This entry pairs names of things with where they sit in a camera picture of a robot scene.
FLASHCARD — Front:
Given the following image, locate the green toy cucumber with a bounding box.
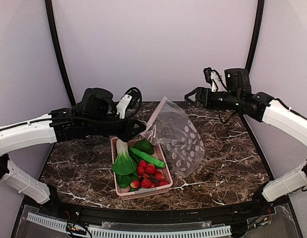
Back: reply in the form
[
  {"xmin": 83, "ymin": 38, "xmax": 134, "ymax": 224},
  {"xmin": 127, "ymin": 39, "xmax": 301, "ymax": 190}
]
[{"xmin": 128, "ymin": 147, "xmax": 166, "ymax": 168}]

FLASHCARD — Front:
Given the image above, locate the clear zip top bag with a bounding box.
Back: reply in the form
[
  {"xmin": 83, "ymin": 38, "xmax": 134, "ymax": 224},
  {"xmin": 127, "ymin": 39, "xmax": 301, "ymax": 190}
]
[{"xmin": 141, "ymin": 97, "xmax": 205, "ymax": 178}]

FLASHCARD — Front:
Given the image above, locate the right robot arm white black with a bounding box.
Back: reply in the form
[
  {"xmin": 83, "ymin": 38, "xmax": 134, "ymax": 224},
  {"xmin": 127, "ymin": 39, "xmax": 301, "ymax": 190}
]
[{"xmin": 184, "ymin": 67, "xmax": 307, "ymax": 203}]

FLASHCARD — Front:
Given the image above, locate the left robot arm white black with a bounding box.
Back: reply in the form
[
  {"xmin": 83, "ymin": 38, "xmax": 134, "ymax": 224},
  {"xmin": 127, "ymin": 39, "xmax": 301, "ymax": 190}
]
[{"xmin": 0, "ymin": 87, "xmax": 146, "ymax": 205}]

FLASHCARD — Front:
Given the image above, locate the green toy bell pepper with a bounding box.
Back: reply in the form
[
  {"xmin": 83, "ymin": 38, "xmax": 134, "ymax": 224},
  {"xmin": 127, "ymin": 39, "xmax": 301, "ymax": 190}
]
[{"xmin": 134, "ymin": 139, "xmax": 154, "ymax": 155}]

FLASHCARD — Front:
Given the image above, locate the toy bok choy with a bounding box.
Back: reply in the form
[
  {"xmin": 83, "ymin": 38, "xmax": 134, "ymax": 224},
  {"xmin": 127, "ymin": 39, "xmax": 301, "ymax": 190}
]
[{"xmin": 112, "ymin": 139, "xmax": 137, "ymax": 176}]

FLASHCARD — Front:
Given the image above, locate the pink plastic basket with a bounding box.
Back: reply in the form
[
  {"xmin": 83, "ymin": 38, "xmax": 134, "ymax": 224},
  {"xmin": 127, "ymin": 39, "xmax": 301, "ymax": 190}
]
[{"xmin": 110, "ymin": 137, "xmax": 173, "ymax": 200}]

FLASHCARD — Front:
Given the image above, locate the red toy strawberry bunch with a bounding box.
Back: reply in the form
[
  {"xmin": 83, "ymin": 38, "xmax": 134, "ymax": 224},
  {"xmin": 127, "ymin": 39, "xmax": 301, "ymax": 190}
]
[{"xmin": 130, "ymin": 160, "xmax": 168, "ymax": 190}]

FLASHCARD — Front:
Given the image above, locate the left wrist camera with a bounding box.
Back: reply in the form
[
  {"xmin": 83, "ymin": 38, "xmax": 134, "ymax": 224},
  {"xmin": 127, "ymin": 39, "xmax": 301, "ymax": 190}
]
[{"xmin": 116, "ymin": 87, "xmax": 142, "ymax": 119}]

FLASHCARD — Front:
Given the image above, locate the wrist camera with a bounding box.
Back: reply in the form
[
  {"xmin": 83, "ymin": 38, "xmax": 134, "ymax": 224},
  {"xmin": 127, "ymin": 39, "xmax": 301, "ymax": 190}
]
[
  {"xmin": 116, "ymin": 87, "xmax": 142, "ymax": 119},
  {"xmin": 203, "ymin": 67, "xmax": 226, "ymax": 92}
]

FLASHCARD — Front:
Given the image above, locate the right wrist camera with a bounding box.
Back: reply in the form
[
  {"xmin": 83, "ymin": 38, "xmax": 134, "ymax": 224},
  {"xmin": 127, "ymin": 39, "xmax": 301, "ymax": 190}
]
[{"xmin": 203, "ymin": 67, "xmax": 226, "ymax": 92}]

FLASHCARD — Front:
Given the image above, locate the white slotted cable duct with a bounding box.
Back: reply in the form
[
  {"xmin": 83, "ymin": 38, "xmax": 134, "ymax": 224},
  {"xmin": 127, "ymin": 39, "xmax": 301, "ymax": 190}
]
[{"xmin": 26, "ymin": 212, "xmax": 232, "ymax": 238}]

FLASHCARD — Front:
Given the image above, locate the black frame post right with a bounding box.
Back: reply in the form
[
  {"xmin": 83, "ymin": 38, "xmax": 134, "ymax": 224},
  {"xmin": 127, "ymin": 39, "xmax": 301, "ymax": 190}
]
[{"xmin": 245, "ymin": 0, "xmax": 265, "ymax": 73}]

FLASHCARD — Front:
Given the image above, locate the black frame post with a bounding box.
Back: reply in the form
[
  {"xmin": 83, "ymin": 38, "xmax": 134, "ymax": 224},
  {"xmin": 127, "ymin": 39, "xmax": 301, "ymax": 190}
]
[
  {"xmin": 245, "ymin": 0, "xmax": 265, "ymax": 73},
  {"xmin": 45, "ymin": 0, "xmax": 76, "ymax": 106}
]

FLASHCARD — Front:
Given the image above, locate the black front frame rail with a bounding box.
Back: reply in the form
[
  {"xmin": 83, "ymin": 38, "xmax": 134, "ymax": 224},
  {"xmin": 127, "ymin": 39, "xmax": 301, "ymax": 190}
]
[{"xmin": 40, "ymin": 185, "xmax": 274, "ymax": 234}]

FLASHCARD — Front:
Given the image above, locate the black frame post left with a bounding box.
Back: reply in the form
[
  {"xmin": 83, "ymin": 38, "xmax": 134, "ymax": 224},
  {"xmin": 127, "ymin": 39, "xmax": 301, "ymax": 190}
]
[{"xmin": 45, "ymin": 0, "xmax": 76, "ymax": 106}]

